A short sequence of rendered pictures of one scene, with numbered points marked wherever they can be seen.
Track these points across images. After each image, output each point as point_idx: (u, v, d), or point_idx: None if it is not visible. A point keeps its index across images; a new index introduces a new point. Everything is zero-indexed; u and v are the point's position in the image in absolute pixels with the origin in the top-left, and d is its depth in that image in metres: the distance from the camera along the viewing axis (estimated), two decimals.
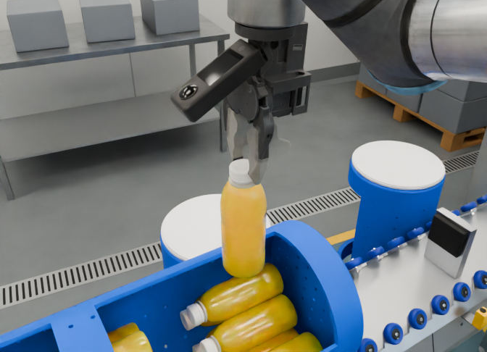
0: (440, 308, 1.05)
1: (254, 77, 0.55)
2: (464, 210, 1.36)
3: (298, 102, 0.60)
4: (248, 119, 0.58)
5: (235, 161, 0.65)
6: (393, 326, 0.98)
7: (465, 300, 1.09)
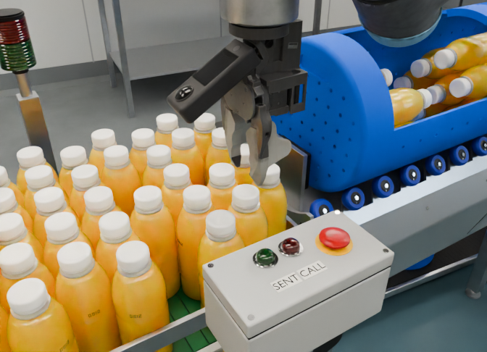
0: None
1: (249, 76, 0.55)
2: None
3: (295, 101, 0.60)
4: (245, 119, 0.58)
5: (233, 159, 0.66)
6: None
7: None
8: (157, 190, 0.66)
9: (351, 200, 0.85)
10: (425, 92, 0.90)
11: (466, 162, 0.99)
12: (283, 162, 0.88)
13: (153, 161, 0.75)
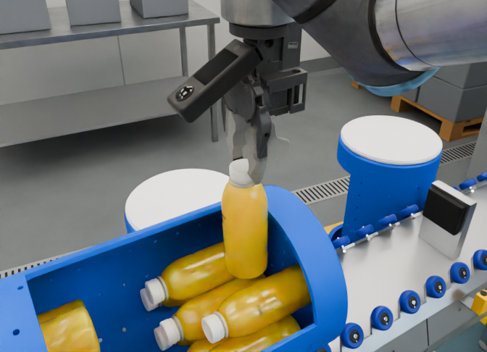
0: (435, 290, 0.93)
1: (249, 76, 0.55)
2: (463, 187, 1.24)
3: (295, 100, 0.60)
4: (245, 118, 0.58)
5: (235, 161, 0.65)
6: (381, 309, 0.87)
7: (464, 282, 0.97)
8: None
9: None
10: None
11: None
12: None
13: None
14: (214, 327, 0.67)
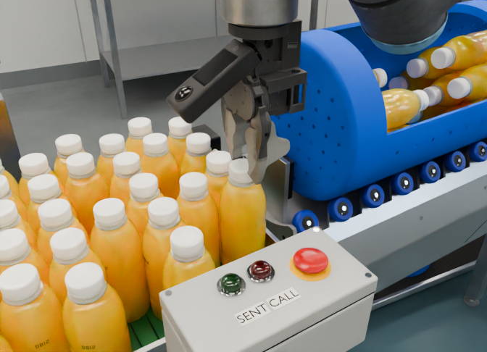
0: None
1: (248, 76, 0.55)
2: None
3: (295, 100, 0.60)
4: (245, 119, 0.58)
5: None
6: None
7: None
8: (119, 203, 0.60)
9: (338, 208, 0.79)
10: (422, 93, 0.84)
11: (460, 170, 0.92)
12: (265, 170, 0.81)
13: (119, 170, 0.69)
14: None
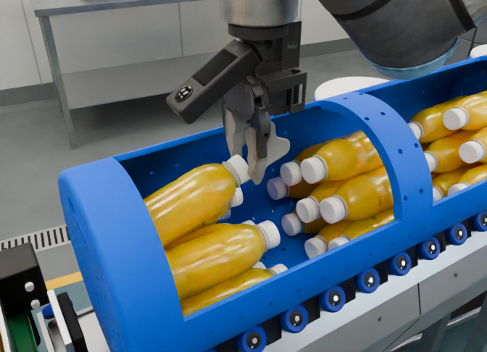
0: None
1: (248, 77, 0.55)
2: None
3: (295, 100, 0.60)
4: (245, 119, 0.58)
5: None
6: None
7: None
8: None
9: None
10: (270, 229, 0.65)
11: (337, 311, 0.73)
12: (60, 334, 0.62)
13: None
14: (477, 148, 0.84)
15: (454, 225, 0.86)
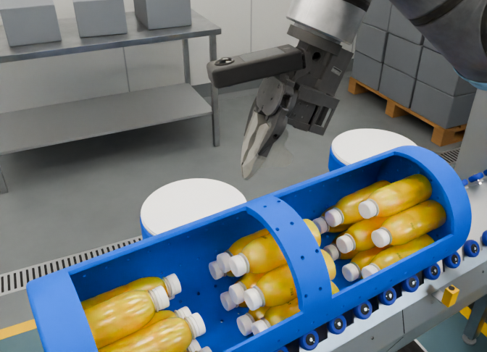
0: (414, 287, 1.08)
1: (287, 76, 0.58)
2: None
3: (318, 123, 0.62)
4: (267, 114, 0.60)
5: (243, 165, 0.64)
6: (358, 309, 1.01)
7: (426, 276, 1.11)
8: None
9: None
10: (197, 321, 0.81)
11: None
12: None
13: None
14: (384, 235, 1.00)
15: None
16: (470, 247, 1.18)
